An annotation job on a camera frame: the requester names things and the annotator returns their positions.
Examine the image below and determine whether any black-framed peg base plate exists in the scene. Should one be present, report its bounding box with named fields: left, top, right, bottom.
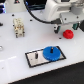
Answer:
left=25, top=46, right=66, bottom=68

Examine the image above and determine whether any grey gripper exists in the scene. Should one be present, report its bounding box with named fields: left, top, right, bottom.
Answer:
left=53, top=12, right=84, bottom=34

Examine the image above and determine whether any red plastic gear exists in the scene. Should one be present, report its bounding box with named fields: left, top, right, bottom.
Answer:
left=63, top=30, right=74, bottom=39

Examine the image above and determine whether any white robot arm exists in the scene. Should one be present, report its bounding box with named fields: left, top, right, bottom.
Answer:
left=44, top=0, right=84, bottom=33

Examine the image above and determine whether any blue plastic gear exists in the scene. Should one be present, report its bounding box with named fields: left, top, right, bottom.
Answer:
left=43, top=46, right=61, bottom=61

